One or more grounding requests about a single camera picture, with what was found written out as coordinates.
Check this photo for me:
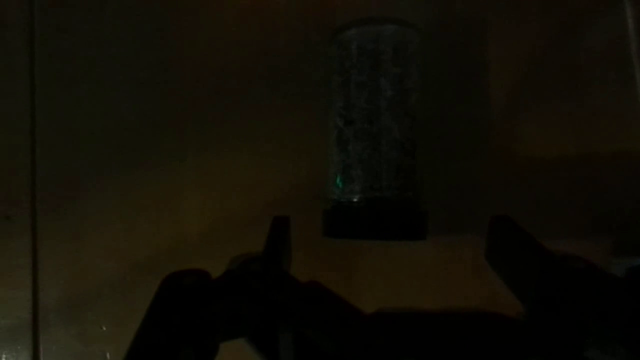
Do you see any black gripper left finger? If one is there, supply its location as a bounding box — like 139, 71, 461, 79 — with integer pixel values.
217, 215, 310, 317

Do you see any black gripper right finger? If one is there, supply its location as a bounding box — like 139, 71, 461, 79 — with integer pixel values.
482, 215, 606, 325

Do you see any small clear bottle dark cap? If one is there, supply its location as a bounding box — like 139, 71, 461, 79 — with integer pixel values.
321, 18, 428, 245

